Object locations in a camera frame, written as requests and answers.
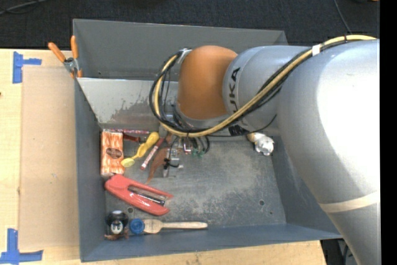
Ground grey metal bin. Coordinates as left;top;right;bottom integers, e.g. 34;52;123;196
71;18;342;263

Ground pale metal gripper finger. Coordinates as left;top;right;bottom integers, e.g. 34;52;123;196
163;159;184;178
166;147;181;163

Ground black cylinder on white bracket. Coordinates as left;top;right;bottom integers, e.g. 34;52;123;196
228;124;249;137

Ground brown cardboard board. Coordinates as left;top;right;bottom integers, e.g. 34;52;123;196
17;65;80;254

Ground red plastic stapler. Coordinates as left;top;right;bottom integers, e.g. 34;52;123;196
104;173;174;217

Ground pale wooden spoon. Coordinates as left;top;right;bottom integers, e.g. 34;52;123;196
142;219;209;235

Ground black-hatted toy figure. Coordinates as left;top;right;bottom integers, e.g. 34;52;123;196
104;210;130;241

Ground orange patterned packet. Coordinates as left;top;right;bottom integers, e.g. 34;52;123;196
99;129;125;177

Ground yellow plastic toy spoon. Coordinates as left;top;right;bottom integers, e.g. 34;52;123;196
120;132;160;168

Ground white toy animal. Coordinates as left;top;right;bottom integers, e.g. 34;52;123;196
246;132;275;157

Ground blue bottle cap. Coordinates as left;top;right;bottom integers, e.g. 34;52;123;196
128;218;145;235

